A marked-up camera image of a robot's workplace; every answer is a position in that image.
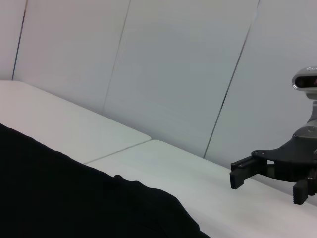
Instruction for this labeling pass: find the black t-shirt with white print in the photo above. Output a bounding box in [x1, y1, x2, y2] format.
[0, 123, 211, 238]

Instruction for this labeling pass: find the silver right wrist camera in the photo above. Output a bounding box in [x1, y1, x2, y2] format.
[291, 66, 317, 143]

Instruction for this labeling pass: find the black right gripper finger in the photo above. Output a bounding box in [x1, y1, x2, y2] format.
[229, 156, 268, 190]
[292, 178, 311, 205]

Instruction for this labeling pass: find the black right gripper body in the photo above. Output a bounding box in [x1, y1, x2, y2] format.
[251, 136, 317, 196]

